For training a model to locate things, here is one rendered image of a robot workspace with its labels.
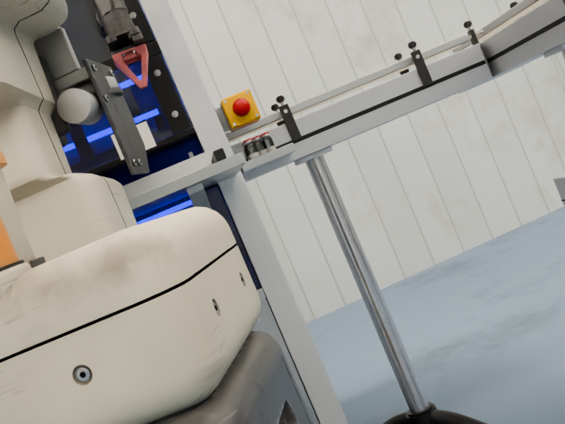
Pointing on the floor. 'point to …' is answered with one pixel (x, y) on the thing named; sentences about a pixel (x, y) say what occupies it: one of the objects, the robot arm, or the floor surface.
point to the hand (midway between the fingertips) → (142, 83)
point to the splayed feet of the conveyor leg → (432, 417)
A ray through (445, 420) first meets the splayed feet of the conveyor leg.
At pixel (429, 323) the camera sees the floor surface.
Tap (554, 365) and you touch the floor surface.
